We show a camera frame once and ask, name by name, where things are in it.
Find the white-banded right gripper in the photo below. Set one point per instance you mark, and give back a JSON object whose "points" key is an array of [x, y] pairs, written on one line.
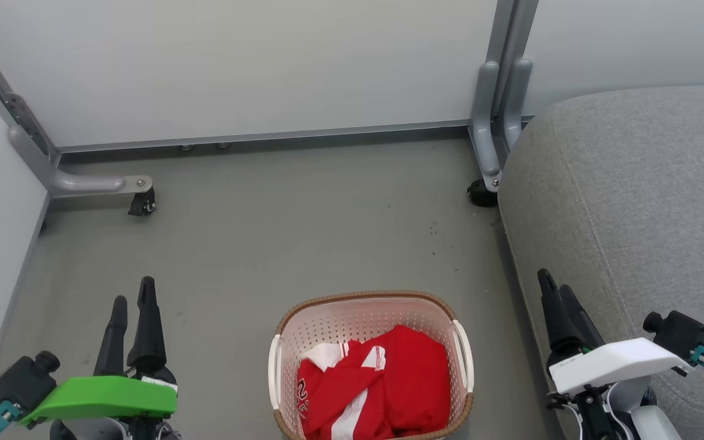
{"points": [[615, 363]]}

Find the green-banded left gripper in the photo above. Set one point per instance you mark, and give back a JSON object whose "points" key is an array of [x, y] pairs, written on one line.
{"points": [[107, 397]]}

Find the red and white garment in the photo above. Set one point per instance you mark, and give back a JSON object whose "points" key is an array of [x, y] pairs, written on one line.
{"points": [[407, 379]]}

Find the grey fabric sofa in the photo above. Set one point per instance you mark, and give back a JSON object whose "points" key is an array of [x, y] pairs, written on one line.
{"points": [[633, 183]]}

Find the black caster wheel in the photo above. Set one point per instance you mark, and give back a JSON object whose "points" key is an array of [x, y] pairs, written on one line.
{"points": [[142, 203], [480, 194]]}

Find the grey metal partition foot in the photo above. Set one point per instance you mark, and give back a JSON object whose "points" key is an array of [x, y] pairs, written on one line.
{"points": [[83, 183], [485, 128]]}

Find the cream perforated laundry basket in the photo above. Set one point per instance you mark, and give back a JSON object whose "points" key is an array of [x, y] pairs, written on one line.
{"points": [[358, 318]]}

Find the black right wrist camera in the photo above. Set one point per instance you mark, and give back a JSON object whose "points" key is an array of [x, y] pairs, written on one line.
{"points": [[679, 333]]}

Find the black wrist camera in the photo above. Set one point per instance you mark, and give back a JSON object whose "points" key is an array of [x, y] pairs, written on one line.
{"points": [[679, 333], [22, 382]]}

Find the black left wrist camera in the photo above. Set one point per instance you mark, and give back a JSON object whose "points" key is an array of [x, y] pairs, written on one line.
{"points": [[22, 382]]}

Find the grey metal partition bottom rail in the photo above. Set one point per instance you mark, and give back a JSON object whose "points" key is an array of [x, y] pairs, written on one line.
{"points": [[266, 135]]}

